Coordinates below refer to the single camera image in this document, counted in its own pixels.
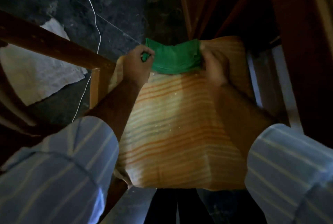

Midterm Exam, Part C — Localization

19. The person's right forearm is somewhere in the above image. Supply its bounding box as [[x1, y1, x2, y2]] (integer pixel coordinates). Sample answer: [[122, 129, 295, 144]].
[[211, 82, 333, 224]]

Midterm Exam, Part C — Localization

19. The person's left forearm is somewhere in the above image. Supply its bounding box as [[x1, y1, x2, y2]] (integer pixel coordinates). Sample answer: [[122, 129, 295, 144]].
[[0, 79, 142, 224]]

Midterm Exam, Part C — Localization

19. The white floor cloth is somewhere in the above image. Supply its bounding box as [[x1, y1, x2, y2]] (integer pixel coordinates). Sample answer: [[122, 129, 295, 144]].
[[0, 18, 88, 106]]

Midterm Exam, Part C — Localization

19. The brown wooden chair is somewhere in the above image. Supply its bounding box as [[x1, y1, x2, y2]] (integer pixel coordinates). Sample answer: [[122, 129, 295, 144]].
[[0, 10, 129, 224]]

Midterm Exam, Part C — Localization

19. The person's left hand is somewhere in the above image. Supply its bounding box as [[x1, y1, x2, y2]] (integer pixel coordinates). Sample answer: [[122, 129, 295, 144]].
[[122, 45, 155, 88]]

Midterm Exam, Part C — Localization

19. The orange striped cloth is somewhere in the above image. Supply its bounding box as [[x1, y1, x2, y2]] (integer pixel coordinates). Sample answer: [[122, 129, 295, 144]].
[[108, 36, 254, 191]]

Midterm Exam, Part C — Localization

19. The green cloth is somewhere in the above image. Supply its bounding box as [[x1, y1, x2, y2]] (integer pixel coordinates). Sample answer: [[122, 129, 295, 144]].
[[142, 38, 203, 74]]

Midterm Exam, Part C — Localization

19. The brown wooden furniture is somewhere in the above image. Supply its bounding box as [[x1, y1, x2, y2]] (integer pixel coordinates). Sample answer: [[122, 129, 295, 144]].
[[175, 0, 333, 149]]

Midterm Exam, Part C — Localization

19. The person's right hand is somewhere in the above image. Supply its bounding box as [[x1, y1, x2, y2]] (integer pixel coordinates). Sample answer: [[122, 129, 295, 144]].
[[200, 42, 230, 87]]

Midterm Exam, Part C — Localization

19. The thin white cable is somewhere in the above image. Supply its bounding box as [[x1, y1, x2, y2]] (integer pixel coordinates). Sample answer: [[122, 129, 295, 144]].
[[71, 0, 142, 123]]

